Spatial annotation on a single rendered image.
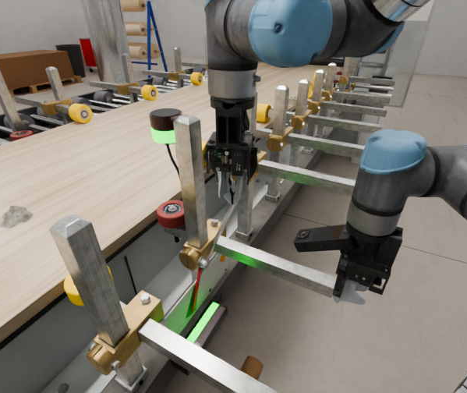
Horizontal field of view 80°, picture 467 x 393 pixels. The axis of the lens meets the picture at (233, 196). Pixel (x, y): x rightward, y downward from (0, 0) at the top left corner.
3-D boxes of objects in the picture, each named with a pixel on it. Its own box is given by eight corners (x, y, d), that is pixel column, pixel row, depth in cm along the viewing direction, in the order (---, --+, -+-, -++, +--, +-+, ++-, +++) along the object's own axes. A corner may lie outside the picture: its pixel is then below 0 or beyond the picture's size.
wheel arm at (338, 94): (389, 102, 146) (390, 97, 144) (389, 104, 143) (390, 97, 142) (319, 94, 160) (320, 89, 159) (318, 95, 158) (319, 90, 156)
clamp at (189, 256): (226, 238, 74) (226, 224, 71) (197, 273, 64) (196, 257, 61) (208, 231, 76) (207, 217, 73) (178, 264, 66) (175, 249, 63)
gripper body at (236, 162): (205, 177, 47) (201, 104, 41) (214, 156, 54) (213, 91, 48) (250, 180, 46) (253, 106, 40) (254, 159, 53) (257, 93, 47)
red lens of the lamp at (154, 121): (189, 122, 53) (188, 111, 52) (169, 132, 49) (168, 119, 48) (164, 118, 56) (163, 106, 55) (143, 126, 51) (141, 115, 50)
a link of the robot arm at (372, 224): (347, 208, 43) (355, 184, 49) (341, 231, 46) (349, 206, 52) (401, 222, 40) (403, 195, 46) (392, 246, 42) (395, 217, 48)
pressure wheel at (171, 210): (197, 237, 78) (194, 203, 72) (179, 255, 72) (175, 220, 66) (175, 228, 81) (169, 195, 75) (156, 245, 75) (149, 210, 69)
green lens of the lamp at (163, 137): (190, 135, 55) (189, 124, 54) (171, 145, 50) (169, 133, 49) (166, 129, 57) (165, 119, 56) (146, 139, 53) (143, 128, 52)
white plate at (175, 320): (229, 267, 81) (229, 242, 76) (172, 346, 62) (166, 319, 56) (228, 267, 81) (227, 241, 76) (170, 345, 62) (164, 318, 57)
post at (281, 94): (277, 207, 115) (290, 84, 89) (274, 212, 112) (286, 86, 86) (269, 205, 116) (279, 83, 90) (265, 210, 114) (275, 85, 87)
